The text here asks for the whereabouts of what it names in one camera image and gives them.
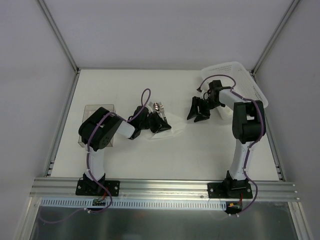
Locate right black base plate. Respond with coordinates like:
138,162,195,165
207,182,253,200

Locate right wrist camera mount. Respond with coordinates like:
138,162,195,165
196,86,210,100

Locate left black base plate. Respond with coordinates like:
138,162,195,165
75,178,121,197

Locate black handled steel spoon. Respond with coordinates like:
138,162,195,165
153,102,162,117

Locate white paper napkin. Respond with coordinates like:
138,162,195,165
147,115,187,140

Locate aluminium mounting rail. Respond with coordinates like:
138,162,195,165
29,177,301,202

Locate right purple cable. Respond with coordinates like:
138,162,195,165
196,74,266,218

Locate white slotted cable duct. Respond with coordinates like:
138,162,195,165
39,197,227,211

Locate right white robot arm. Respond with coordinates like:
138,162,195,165
187,80,266,199

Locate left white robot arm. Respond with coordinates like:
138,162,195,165
78,105,172,195

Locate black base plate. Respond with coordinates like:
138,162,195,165
75,178,121,197
207,182,253,200

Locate black handled steel fork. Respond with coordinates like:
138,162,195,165
159,102,168,123

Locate white perforated plastic basket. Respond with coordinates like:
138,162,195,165
200,61,269,108

